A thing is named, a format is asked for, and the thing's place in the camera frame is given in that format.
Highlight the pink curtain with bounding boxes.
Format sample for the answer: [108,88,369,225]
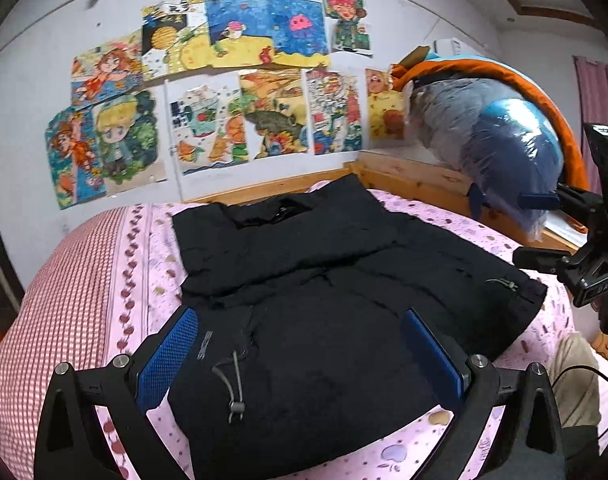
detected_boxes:
[574,55,608,132]

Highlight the pink apple print blanket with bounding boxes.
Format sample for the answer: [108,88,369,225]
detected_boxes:
[91,180,608,480]

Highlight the wooden bed frame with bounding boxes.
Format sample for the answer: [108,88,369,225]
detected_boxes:
[189,152,608,361]

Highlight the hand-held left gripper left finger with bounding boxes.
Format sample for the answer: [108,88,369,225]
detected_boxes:
[33,306,199,480]

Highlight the white wall pipe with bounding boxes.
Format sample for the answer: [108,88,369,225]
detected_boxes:
[159,0,185,202]

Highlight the black cable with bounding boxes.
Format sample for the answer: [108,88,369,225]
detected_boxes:
[548,366,608,387]

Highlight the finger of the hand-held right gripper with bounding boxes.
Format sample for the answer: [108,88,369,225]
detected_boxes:
[512,244,578,276]
[521,183,592,213]

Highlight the person's beige trousers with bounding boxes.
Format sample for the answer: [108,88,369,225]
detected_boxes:
[552,334,602,432]

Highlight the black padded jacket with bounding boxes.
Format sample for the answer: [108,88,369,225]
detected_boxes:
[166,174,548,480]

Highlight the plastic wrapped blue bedding bundle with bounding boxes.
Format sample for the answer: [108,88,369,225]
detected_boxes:
[409,77,567,241]

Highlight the red checked quilt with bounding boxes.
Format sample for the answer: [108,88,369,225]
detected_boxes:
[0,207,130,480]

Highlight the group of colourful wall drawings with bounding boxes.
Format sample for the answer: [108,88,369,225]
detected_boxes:
[44,0,409,211]

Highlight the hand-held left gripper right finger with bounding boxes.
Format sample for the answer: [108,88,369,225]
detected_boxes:
[403,307,567,480]

